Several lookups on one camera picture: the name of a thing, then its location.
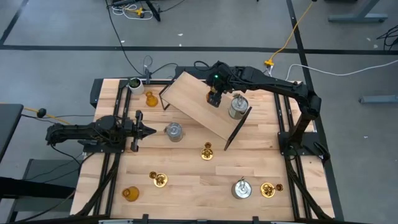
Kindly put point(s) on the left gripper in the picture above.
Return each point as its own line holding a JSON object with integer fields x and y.
{"x": 133, "y": 130}

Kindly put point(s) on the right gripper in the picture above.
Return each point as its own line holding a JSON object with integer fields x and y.
{"x": 222, "y": 82}

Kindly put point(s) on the short gold candle holder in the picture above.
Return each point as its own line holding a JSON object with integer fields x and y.
{"x": 212, "y": 90}

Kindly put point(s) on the silver scented candle tin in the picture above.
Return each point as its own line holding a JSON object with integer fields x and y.
{"x": 242, "y": 189}
{"x": 174, "y": 132}
{"x": 237, "y": 109}

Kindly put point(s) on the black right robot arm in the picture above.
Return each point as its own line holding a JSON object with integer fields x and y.
{"x": 280, "y": 85}

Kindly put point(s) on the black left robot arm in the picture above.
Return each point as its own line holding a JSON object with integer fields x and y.
{"x": 77, "y": 130}

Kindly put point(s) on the amber glass candle holder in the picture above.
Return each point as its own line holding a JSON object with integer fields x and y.
{"x": 132, "y": 194}
{"x": 151, "y": 101}

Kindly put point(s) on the wooden shelf riser black legs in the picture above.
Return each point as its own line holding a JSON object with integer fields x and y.
{"x": 192, "y": 99}

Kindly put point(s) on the white pot with green plant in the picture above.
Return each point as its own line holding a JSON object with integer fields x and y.
{"x": 136, "y": 88}

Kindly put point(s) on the black control box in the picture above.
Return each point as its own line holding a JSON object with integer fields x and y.
{"x": 182, "y": 70}

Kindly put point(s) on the black clamp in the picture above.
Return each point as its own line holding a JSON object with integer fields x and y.
{"x": 145, "y": 218}
{"x": 255, "y": 220}

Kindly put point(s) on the silver aluminium bar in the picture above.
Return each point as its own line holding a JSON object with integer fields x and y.
{"x": 115, "y": 221}

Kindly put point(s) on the black stand leg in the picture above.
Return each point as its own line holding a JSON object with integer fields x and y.
{"x": 154, "y": 12}

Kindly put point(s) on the grey metal stand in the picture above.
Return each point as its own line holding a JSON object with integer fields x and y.
{"x": 43, "y": 168}

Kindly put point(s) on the black beam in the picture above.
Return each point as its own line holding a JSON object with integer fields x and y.
{"x": 31, "y": 186}

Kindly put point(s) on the black side table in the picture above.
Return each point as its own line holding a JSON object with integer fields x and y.
{"x": 9, "y": 124}

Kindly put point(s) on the grey metal table foot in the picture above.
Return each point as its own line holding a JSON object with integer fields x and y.
{"x": 379, "y": 99}
{"x": 357, "y": 18}

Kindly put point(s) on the black aluminium rig frame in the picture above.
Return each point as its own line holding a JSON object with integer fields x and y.
{"x": 118, "y": 104}

